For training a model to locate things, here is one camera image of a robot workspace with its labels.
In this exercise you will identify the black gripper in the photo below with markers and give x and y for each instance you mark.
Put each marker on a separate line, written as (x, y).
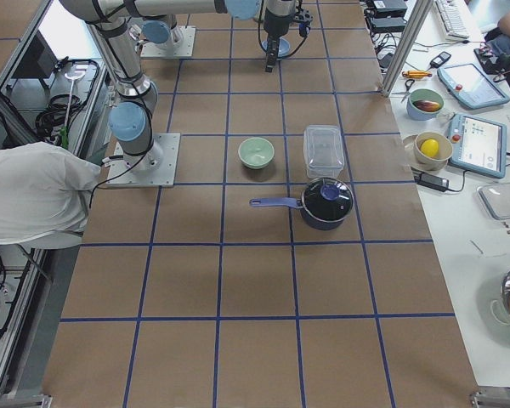
(274, 25)

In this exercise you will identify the green bowl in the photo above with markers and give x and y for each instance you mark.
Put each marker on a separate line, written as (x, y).
(256, 152)

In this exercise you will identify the blue bowl with fruit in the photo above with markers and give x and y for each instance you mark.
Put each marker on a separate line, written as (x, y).
(424, 104)

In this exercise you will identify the beige bowl with lemon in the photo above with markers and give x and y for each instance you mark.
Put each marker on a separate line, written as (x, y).
(428, 151)

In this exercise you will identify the clear plastic container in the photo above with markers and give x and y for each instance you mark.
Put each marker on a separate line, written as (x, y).
(323, 151)

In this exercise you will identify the scissors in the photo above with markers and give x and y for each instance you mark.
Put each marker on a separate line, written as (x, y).
(408, 86)

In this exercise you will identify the blue saucepan with lid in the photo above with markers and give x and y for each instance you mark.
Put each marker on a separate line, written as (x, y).
(323, 204)

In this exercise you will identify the white keyboard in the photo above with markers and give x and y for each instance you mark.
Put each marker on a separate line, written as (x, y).
(450, 20)

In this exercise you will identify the far teach pendant tablet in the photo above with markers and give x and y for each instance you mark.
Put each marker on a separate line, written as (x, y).
(471, 87)

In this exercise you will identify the teach pendant tablet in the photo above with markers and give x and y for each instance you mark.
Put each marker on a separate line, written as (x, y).
(478, 145)
(471, 87)

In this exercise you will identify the black power adapter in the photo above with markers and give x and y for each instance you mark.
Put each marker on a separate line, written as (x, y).
(432, 182)

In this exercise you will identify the near teach pendant tablet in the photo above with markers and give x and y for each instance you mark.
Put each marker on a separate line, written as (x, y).
(478, 145)

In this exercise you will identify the person in white shirt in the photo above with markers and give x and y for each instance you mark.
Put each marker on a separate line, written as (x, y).
(43, 189)

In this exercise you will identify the grey scale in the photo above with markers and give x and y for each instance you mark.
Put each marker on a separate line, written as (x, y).
(496, 199)

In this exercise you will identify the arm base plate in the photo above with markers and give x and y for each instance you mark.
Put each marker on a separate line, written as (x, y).
(180, 45)
(157, 168)

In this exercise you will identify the orange handled tool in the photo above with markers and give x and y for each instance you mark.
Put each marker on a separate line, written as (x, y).
(413, 74)

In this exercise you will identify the aluminium frame post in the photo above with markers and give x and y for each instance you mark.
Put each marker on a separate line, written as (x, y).
(409, 35)

